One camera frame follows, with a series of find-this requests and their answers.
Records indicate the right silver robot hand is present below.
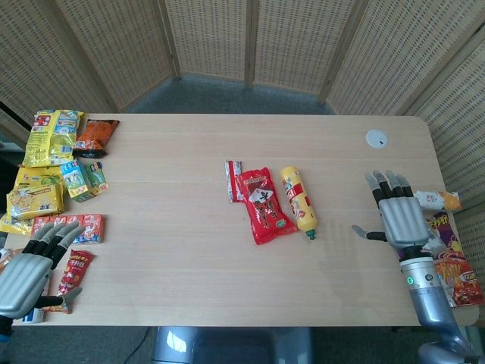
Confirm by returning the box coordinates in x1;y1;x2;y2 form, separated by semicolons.
352;169;433;262

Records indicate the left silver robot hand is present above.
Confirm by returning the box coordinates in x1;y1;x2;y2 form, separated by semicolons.
0;221;85;322

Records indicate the yellow bottle green cap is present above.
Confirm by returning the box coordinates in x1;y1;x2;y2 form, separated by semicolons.
280;165;318;242

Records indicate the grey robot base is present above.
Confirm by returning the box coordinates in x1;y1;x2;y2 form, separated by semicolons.
151;326;316;364

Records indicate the bread bag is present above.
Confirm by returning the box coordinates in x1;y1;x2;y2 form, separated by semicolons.
0;247;24;275

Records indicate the white blue container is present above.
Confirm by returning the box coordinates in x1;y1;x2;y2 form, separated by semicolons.
21;306;47;324

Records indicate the purple snack bag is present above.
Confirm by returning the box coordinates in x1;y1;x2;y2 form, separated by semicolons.
424;212;464;263

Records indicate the white orange snack packet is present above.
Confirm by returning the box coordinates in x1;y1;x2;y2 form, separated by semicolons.
411;190;463;212

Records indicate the red chips bag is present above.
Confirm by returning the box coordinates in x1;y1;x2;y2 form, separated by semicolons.
44;249;95;315

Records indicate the yellow plastic bag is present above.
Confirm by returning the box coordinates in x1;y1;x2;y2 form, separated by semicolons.
0;213;36;235

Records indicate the yellow noodle bag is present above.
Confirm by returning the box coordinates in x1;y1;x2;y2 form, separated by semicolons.
6;183;67;221

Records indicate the red fries snack bag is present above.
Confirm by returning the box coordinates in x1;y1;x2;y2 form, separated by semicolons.
431;249;485;309

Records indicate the orange drink carton pack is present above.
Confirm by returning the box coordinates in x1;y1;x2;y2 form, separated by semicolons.
30;213;105;246

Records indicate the white table grommet cap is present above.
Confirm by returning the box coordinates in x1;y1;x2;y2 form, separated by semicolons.
365;129;390;150

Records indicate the yellow lemon tea box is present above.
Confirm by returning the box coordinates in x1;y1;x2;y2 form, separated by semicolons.
14;166;67;192

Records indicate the blue green drink carton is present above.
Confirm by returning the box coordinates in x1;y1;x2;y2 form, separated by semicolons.
60;159;95;203

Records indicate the large red food pouch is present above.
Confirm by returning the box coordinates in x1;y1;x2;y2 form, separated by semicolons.
236;166;298;246

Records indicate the large yellow snack bag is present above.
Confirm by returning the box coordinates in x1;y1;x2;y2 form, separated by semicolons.
21;109;86;168

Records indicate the orange black snack bag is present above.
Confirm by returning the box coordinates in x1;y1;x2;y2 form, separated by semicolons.
72;118;120;159

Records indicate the small red white packet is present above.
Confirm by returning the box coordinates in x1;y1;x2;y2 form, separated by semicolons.
224;158;246;204

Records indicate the woven folding screen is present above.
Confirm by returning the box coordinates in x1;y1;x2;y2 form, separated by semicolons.
0;0;485;266

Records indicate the black floor cable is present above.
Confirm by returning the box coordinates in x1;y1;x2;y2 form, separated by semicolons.
130;326;153;358

